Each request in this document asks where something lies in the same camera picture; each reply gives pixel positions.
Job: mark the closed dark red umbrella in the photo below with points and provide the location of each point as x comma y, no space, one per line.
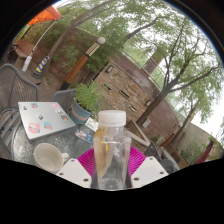
205,151

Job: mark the wooden bench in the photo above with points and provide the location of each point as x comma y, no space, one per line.
23,49

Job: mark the grey wall utility box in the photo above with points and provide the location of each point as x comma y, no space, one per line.
145,123

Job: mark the white sticker sheet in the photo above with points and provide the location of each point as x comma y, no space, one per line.
91,124

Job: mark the grey mesh-back chair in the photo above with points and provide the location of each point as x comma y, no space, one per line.
16,90
65,100

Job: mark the sticker-covered card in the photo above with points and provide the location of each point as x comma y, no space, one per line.
83,136

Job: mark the silver laptop with stickers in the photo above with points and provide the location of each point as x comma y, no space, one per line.
46,120

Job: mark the white ribbed mug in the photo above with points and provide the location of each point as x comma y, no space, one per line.
48,158

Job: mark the black wall lantern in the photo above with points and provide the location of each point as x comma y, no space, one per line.
109,68
148,102

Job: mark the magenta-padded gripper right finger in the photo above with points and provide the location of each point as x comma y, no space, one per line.
148,170

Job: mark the blue yellow striped cone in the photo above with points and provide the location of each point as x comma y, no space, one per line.
41,66

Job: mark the wooden lamp post white globe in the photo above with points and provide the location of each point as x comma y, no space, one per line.
78,66

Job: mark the green plant in blue pot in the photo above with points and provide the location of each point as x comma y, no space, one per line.
83,110

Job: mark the clear plastic bottle white cap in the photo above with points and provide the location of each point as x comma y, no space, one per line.
111,143

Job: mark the white canopy pole with base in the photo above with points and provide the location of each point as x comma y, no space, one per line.
26,63

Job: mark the orange canopy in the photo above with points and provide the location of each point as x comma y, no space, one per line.
45,16

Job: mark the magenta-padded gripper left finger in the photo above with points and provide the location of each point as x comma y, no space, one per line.
75,171

